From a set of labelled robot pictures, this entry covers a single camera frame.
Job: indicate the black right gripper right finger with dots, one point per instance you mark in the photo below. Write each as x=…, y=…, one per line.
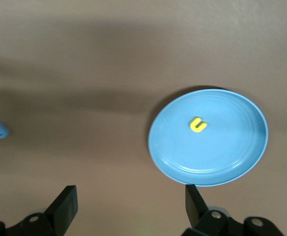
x=207, y=226

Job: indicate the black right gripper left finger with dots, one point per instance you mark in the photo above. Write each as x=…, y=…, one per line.
x=62, y=214

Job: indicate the yellow foam letter u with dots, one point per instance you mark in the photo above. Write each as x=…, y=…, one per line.
x=195, y=129

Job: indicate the blue plate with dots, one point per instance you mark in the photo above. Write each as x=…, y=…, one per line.
x=207, y=152

